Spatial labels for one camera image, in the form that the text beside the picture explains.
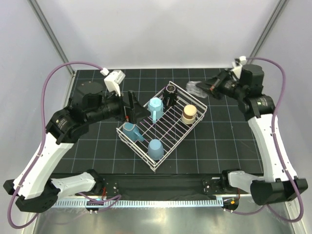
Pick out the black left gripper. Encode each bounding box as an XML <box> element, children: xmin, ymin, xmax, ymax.
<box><xmin>86</xmin><ymin>87</ymin><xmax>151</xmax><ymax>124</ymax></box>

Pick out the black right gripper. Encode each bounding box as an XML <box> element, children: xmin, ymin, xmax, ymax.
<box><xmin>195</xmin><ymin>68</ymin><xmax>246</xmax><ymax>100</ymax></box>

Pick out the teal cup cream inside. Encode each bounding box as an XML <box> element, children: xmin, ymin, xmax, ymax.
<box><xmin>148</xmin><ymin>97</ymin><xmax>163</xmax><ymax>123</ymax></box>

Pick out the blue glazed ceramic mug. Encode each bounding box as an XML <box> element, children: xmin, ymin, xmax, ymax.
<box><xmin>122</xmin><ymin>122</ymin><xmax>145</xmax><ymax>142</ymax></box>

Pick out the clear glass cup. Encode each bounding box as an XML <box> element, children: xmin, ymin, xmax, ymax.
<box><xmin>186</xmin><ymin>81</ymin><xmax>208</xmax><ymax>98</ymax></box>

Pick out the brown and cream cup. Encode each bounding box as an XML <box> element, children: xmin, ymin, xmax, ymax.
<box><xmin>181</xmin><ymin>105</ymin><xmax>197</xmax><ymax>125</ymax></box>

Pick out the black cup cream inside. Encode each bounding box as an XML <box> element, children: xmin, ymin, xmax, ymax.
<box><xmin>162</xmin><ymin>84</ymin><xmax>177</xmax><ymax>110</ymax></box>

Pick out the light blue plastic cup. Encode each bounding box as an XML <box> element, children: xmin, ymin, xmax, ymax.
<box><xmin>148</xmin><ymin>139</ymin><xmax>164</xmax><ymax>161</ymax></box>

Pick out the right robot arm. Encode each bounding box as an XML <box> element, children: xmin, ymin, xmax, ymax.
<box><xmin>196</xmin><ymin>64</ymin><xmax>308</xmax><ymax>206</ymax></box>

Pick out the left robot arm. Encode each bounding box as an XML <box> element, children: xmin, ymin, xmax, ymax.
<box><xmin>3</xmin><ymin>82</ymin><xmax>149</xmax><ymax>213</ymax></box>

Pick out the black grid mat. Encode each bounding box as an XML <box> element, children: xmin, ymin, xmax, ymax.
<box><xmin>55</xmin><ymin>68</ymin><xmax>263</xmax><ymax>174</ymax></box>

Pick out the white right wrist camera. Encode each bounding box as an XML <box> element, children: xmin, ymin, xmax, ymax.
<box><xmin>230</xmin><ymin>56</ymin><xmax>247</xmax><ymax>80</ymax></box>

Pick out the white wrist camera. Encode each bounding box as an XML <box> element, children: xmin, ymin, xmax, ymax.
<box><xmin>100</xmin><ymin>68</ymin><xmax>125</xmax><ymax>97</ymax></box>
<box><xmin>230</xmin><ymin>56</ymin><xmax>247</xmax><ymax>80</ymax></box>

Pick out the white wire dish rack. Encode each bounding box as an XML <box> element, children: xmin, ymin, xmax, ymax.
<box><xmin>116</xmin><ymin>81</ymin><xmax>208</xmax><ymax>172</ymax></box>

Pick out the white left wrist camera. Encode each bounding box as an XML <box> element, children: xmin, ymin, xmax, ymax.
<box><xmin>100</xmin><ymin>68</ymin><xmax>125</xmax><ymax>97</ymax></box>

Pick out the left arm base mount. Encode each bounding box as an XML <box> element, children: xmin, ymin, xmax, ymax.
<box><xmin>98</xmin><ymin>179</ymin><xmax>119</xmax><ymax>197</ymax></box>

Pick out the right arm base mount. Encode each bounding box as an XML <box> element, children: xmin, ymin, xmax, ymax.
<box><xmin>202</xmin><ymin>176</ymin><xmax>238</xmax><ymax>195</ymax></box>

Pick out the white slotted cable duct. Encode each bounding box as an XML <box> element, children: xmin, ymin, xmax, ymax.
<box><xmin>53</xmin><ymin>196</ymin><xmax>223</xmax><ymax>209</ymax></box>

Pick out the aluminium frame rail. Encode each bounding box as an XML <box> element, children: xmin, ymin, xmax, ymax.
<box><xmin>240</xmin><ymin>68</ymin><xmax>308</xmax><ymax>234</ymax></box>

